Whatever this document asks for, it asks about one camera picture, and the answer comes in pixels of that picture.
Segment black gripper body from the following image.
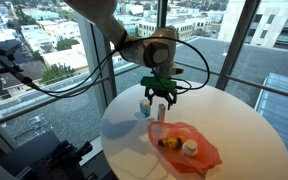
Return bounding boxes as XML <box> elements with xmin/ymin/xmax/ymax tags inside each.
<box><xmin>144</xmin><ymin>85</ymin><xmax>178</xmax><ymax>100</ymax></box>

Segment grey horizontal window rail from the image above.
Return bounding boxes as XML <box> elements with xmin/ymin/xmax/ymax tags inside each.
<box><xmin>0</xmin><ymin>61</ymin><xmax>159</xmax><ymax>132</ymax></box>
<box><xmin>173</xmin><ymin>59</ymin><xmax>288</xmax><ymax>102</ymax></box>

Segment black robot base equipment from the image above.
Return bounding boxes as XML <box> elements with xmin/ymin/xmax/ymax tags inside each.
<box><xmin>0</xmin><ymin>131</ymin><xmax>95</xmax><ymax>180</ymax></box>

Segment yellow fruit toy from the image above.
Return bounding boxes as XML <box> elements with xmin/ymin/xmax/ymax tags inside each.
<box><xmin>157</xmin><ymin>136</ymin><xmax>184</xmax><ymax>151</ymax></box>

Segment orange plastic bag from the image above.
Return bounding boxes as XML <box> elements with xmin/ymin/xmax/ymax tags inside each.
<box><xmin>147</xmin><ymin>120</ymin><xmax>224</xmax><ymax>176</ymax></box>

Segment black camera on stand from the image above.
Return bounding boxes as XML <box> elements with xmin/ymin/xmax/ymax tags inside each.
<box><xmin>0</xmin><ymin>38</ymin><xmax>25</xmax><ymax>78</ymax></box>

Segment tall white cylindrical container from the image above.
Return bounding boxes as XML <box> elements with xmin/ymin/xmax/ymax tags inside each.
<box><xmin>157</xmin><ymin>103</ymin><xmax>167</xmax><ymax>123</ymax></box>

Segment round white jar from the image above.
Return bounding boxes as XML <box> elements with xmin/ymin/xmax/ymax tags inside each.
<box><xmin>182</xmin><ymin>139</ymin><xmax>199</xmax><ymax>158</ymax></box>

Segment small blue white box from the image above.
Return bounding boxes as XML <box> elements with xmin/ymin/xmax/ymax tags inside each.
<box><xmin>139</xmin><ymin>98</ymin><xmax>152</xmax><ymax>119</ymax></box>

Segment wide grey window mullion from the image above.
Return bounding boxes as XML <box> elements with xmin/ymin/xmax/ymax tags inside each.
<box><xmin>74</xmin><ymin>13</ymin><xmax>118</xmax><ymax>116</ymax></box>

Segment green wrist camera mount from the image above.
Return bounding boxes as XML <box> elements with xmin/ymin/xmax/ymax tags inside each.
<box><xmin>139</xmin><ymin>75</ymin><xmax>179</xmax><ymax>94</ymax></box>

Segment black cable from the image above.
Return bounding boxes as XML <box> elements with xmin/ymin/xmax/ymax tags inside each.
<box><xmin>0</xmin><ymin>31</ymin><xmax>212</xmax><ymax>100</ymax></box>

